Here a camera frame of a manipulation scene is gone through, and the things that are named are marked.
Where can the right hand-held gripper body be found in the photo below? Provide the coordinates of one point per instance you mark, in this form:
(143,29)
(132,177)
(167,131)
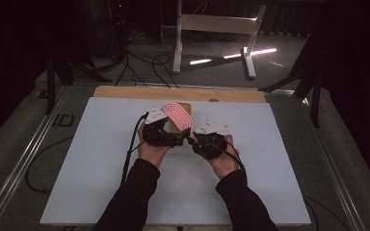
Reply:
(212,141)

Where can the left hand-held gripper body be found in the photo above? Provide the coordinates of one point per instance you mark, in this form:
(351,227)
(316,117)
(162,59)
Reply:
(159,136)

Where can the beige square cup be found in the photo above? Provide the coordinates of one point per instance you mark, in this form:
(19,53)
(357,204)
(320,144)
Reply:
(188,108)

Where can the person's left hand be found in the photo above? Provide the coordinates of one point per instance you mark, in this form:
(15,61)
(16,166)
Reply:
(152,154)

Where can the person's right hand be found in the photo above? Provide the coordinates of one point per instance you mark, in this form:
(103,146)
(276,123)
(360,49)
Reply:
(226,163)

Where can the wooden table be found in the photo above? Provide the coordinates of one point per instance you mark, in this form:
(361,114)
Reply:
(173,93)

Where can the light blue table mat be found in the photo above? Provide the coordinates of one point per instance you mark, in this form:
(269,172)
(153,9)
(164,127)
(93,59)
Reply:
(83,179)

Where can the black tripod stand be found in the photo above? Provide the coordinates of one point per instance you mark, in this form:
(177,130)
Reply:
(314,96)
(50,86)

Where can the dark equipment rack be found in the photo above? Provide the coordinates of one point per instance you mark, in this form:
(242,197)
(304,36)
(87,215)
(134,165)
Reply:
(106,29)

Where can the white metal stand frame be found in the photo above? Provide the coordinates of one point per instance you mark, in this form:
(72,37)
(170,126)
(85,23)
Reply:
(218,24)

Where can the metal floor rail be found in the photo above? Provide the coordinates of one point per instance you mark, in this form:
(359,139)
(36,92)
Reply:
(16,166)
(334,166)

